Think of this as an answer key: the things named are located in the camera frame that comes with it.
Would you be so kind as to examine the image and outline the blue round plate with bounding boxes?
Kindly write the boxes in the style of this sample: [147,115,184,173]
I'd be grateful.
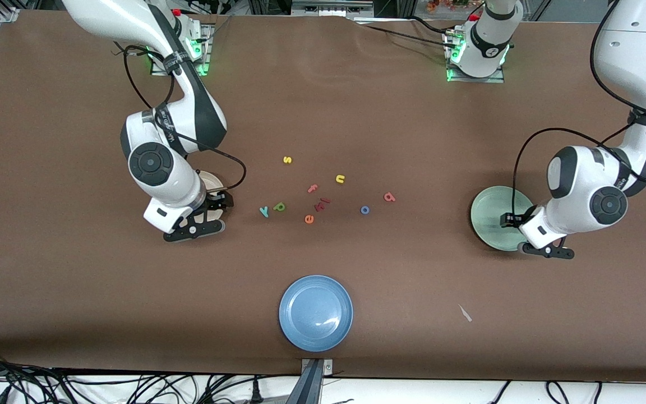
[279,274,354,353]

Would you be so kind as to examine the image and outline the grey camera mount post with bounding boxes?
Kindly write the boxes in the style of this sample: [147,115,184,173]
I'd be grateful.
[299,358,335,404]

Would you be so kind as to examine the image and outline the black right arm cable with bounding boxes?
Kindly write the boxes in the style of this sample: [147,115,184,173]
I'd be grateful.
[113,42,247,194]

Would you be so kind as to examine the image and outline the black base cable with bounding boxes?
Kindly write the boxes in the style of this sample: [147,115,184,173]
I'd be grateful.
[354,17,458,48]

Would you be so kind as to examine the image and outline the right arm aluminium base plate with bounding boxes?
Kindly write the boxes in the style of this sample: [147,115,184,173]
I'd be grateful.
[149,22,214,77]

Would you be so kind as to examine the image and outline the orange flowers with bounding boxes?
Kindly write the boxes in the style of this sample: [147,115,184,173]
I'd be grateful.
[427,0,469,13]

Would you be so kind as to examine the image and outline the beige round plate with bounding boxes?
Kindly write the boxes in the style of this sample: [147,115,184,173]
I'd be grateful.
[196,170,227,225]

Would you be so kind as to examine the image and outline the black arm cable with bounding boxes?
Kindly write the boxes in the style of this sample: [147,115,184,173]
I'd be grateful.
[113,42,247,194]
[511,0,646,217]

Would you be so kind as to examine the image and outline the brown table cover sheet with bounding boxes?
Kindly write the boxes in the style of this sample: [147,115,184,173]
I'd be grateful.
[0,10,646,383]

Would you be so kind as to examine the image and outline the green round plate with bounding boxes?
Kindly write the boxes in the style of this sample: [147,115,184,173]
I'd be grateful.
[470,186,537,251]

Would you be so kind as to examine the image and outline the left arm aluminium base plate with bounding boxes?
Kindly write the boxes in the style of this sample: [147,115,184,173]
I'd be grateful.
[446,28,506,84]

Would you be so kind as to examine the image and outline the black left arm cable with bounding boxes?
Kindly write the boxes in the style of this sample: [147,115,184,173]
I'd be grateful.
[511,0,646,217]

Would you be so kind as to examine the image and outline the grey background device box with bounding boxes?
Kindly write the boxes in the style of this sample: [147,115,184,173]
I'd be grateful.
[291,0,375,17]

